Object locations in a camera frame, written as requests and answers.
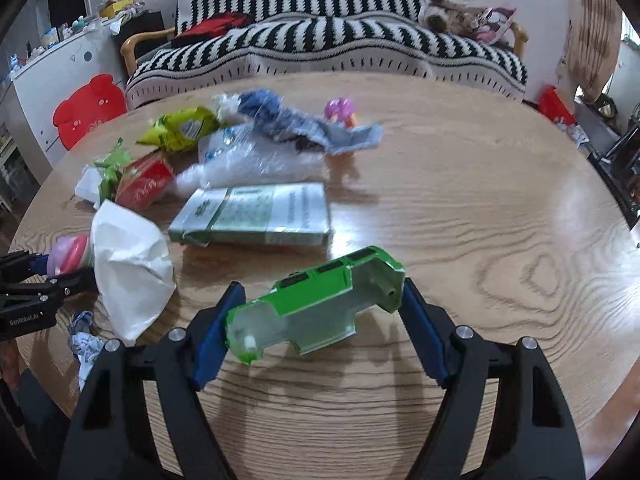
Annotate pink red plastic cup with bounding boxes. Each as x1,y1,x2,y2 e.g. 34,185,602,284
47,232,93,278

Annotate red bag by wall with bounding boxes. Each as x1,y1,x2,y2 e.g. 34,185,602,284
538,86,576,126

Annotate green white candy wrapper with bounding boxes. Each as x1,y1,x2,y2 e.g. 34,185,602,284
74,138,132,210

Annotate white tissue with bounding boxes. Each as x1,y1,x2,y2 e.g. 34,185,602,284
90,200,176,346

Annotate green white paper box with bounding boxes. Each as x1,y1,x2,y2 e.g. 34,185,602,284
168,182,331,246

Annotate pink purple small toy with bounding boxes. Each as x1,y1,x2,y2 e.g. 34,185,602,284
324,98,358,128

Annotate clear plastic bag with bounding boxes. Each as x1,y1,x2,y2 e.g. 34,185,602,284
171,124,324,198

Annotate plush toy on sofa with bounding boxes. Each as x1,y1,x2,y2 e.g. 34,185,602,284
418,0,516,46

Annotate small crumpled paper ball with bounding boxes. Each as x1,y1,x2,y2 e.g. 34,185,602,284
67,311,104,390

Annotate green plastic toy car shell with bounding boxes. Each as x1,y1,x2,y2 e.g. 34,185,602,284
226,246,406,365

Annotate blue grey wrapper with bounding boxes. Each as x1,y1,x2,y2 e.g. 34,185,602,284
238,89,383,156

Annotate white cabinet with red sticker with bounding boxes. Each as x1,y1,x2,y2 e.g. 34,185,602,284
1,22,127,182

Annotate striped black white sofa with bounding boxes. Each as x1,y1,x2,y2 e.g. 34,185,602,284
125,0,528,110

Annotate red cigarette pack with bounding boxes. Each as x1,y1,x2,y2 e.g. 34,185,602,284
115,150,175,211

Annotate red cloth on sofa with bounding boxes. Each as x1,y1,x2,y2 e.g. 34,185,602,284
170,12,255,49

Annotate yellow green snack bag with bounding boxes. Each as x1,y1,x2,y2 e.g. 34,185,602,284
137,106,221,154

